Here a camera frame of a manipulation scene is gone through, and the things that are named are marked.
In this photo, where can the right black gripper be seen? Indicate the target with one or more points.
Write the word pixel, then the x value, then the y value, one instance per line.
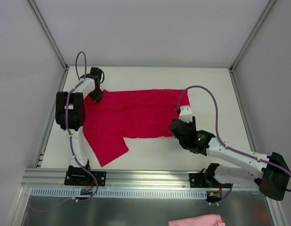
pixel 177 128

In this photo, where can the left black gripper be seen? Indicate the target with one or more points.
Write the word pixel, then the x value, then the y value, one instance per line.
pixel 97 94

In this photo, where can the red t-shirt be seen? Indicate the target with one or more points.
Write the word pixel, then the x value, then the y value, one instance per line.
pixel 129 114

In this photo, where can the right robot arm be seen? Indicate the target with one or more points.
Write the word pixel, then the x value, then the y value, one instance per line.
pixel 269 173

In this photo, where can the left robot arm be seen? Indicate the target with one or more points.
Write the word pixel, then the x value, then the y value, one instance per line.
pixel 70 113

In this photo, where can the light pink folded shirt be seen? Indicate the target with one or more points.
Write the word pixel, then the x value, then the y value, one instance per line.
pixel 204 220

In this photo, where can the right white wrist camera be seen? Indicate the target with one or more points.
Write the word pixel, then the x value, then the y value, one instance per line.
pixel 185 113

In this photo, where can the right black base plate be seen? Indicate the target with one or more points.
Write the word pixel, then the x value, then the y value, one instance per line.
pixel 202 180

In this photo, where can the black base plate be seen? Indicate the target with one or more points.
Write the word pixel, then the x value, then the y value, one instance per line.
pixel 76 176
pixel 202 180

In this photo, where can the aluminium front rail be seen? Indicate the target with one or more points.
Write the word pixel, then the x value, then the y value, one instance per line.
pixel 129 179

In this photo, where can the left aluminium frame post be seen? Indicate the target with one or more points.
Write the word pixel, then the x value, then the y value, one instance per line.
pixel 42 23

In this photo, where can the aluminium frame post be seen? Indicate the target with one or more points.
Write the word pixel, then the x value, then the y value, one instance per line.
pixel 263 16
pixel 42 23

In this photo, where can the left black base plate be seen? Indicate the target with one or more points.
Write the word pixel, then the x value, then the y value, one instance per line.
pixel 76 176

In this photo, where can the slotted grey cable duct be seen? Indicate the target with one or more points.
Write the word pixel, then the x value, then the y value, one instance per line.
pixel 120 193

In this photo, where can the right aluminium frame post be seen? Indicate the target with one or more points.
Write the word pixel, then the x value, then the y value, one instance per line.
pixel 263 16

